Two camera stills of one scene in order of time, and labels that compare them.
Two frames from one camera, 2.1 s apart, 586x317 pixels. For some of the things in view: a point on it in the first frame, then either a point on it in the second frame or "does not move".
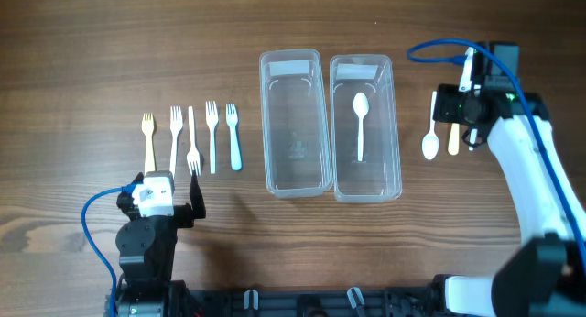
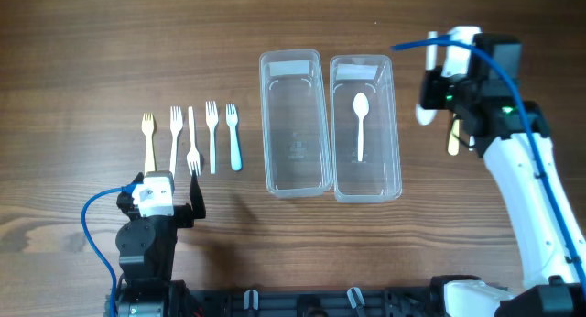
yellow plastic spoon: (453, 139) does not move
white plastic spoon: (361, 109) does not move
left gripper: (184, 213) does not move
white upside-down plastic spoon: (430, 143) → (428, 115)
